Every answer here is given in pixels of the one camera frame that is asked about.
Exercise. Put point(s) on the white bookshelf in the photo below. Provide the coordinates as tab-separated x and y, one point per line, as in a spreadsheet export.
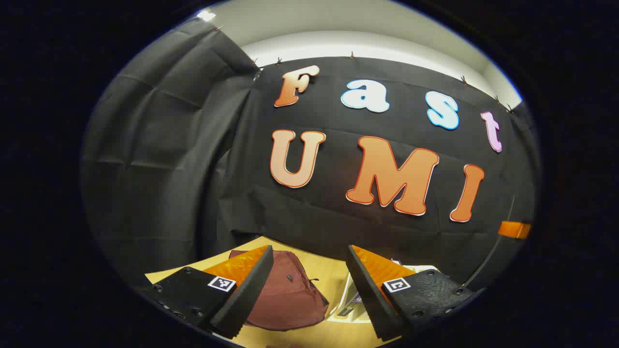
338	290

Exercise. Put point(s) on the maroon schoolbag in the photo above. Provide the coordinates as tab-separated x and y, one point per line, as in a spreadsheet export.
290	299

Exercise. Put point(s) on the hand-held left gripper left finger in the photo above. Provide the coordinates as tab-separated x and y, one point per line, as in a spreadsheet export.
246	295

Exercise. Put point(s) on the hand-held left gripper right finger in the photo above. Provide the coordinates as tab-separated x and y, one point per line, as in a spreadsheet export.
367	295

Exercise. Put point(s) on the blue book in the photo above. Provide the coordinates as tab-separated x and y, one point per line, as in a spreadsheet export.
355	298

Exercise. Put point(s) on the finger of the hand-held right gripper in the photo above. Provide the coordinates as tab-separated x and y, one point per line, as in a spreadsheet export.
513	229

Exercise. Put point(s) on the black and white book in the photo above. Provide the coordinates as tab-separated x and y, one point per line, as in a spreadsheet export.
344	311

